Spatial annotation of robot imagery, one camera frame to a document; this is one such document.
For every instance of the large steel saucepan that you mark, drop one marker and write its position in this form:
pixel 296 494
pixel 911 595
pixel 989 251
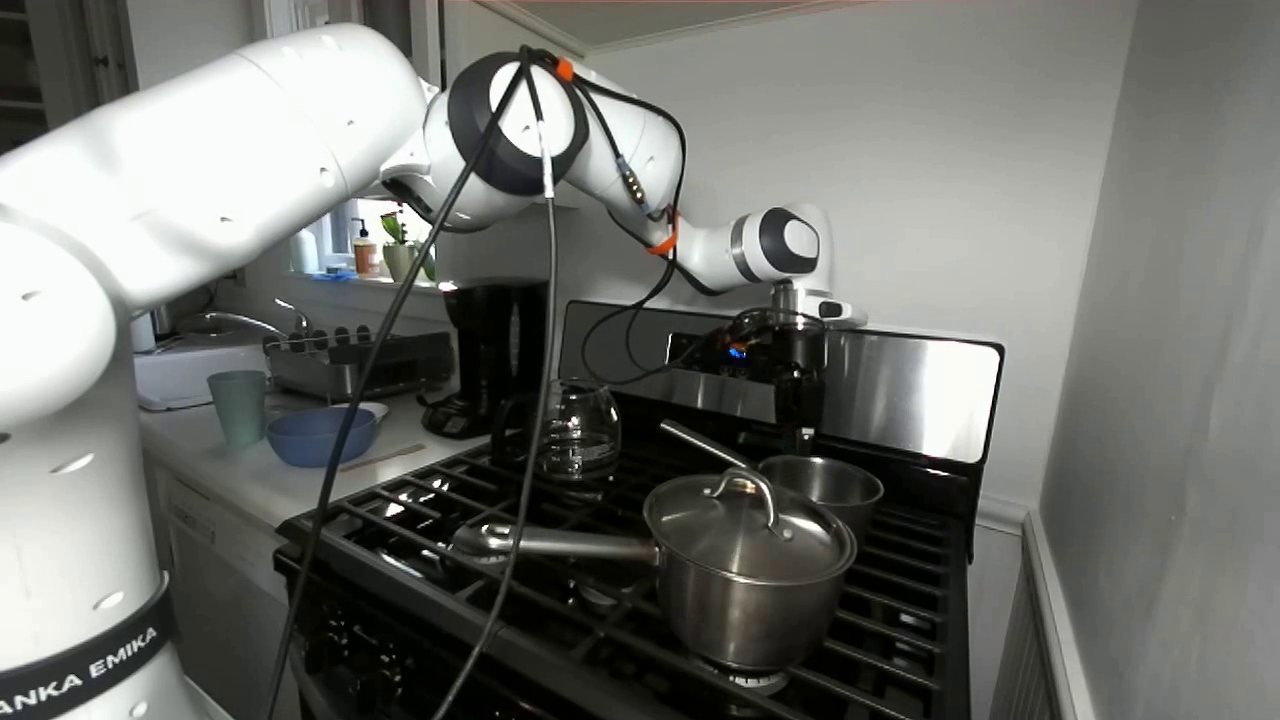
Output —
pixel 763 615

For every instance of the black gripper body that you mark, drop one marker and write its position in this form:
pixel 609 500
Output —
pixel 781 353

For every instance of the teal plastic cup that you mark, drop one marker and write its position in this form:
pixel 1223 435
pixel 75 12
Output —
pixel 241 406

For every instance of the grey dish tray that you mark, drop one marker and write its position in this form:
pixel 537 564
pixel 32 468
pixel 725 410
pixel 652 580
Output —
pixel 360 363

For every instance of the black cast iron grate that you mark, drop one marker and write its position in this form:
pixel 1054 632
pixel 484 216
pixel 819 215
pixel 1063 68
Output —
pixel 535 585

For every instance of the chrome faucet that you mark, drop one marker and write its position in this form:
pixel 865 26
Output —
pixel 241 322

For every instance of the white kitchen counter cabinet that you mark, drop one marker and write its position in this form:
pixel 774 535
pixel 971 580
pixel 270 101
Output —
pixel 212 535

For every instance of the small steel saucepan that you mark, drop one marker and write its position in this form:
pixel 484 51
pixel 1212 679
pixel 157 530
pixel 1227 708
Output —
pixel 820 485

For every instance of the small potted plant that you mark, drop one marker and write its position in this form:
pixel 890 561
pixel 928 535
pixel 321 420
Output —
pixel 397 251

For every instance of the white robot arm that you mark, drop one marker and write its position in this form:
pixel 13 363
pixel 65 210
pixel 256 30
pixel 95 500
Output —
pixel 201 163

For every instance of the small orange bottle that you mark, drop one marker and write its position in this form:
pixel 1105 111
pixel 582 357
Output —
pixel 360 251

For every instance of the blue bowl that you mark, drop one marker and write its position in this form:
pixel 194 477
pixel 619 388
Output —
pixel 314 437

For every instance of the black coffee maker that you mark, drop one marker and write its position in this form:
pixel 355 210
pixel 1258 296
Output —
pixel 492 353

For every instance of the black gas stove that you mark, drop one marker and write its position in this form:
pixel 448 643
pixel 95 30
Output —
pixel 906 386

